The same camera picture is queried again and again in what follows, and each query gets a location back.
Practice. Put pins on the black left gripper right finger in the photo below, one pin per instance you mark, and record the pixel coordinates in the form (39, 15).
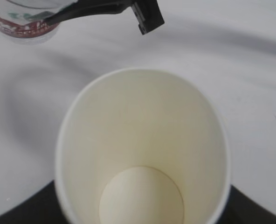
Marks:
(240, 209)

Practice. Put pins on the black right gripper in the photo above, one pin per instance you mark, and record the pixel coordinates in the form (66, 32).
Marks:
(147, 12)

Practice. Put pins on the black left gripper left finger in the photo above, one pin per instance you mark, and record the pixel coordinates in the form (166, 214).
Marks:
(41, 208)

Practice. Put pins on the clear water bottle red label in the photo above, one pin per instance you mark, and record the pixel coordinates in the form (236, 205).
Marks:
(22, 21)

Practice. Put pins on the white paper cup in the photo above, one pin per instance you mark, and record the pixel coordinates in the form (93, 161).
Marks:
(142, 146)

